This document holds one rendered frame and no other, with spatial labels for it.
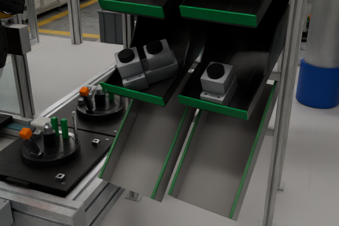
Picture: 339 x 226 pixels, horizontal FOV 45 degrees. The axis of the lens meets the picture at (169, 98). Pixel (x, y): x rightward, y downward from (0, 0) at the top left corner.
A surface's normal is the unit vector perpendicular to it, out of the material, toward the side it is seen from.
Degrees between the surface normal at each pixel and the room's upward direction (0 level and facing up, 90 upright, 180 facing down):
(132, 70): 109
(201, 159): 45
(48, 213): 90
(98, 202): 90
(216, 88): 115
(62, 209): 0
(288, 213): 0
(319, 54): 90
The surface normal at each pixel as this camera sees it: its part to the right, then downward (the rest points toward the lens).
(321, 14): -0.72, 0.29
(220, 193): -0.36, -0.39
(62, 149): 0.00, -0.91
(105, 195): 0.94, 0.15
